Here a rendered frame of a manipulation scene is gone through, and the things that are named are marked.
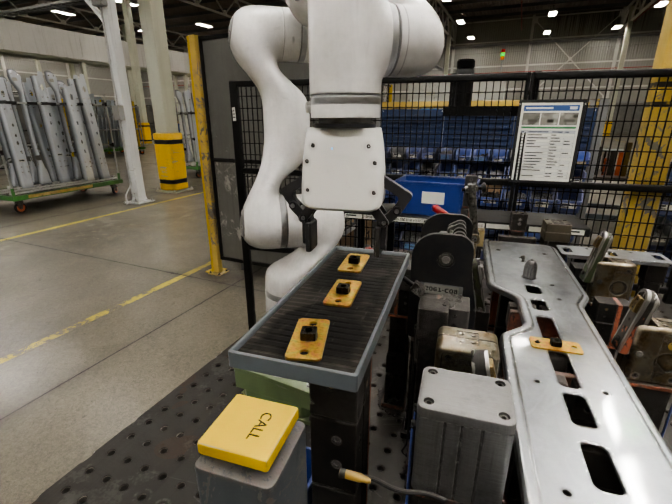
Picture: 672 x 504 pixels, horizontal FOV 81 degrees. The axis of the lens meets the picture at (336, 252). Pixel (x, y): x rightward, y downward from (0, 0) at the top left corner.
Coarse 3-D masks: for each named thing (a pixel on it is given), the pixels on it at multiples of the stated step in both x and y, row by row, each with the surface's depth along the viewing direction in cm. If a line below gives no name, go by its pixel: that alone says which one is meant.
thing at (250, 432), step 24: (240, 408) 33; (264, 408) 33; (288, 408) 33; (216, 432) 31; (240, 432) 31; (264, 432) 31; (288, 432) 32; (216, 456) 30; (240, 456) 29; (264, 456) 29
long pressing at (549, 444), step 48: (576, 288) 96; (528, 336) 75; (576, 336) 75; (528, 384) 61; (624, 384) 62; (528, 432) 52; (576, 432) 52; (624, 432) 52; (528, 480) 45; (576, 480) 45; (624, 480) 45
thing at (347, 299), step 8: (344, 280) 59; (352, 280) 59; (336, 288) 54; (344, 288) 54; (352, 288) 56; (328, 296) 54; (336, 296) 54; (344, 296) 54; (352, 296) 54; (328, 304) 51; (336, 304) 51; (344, 304) 51
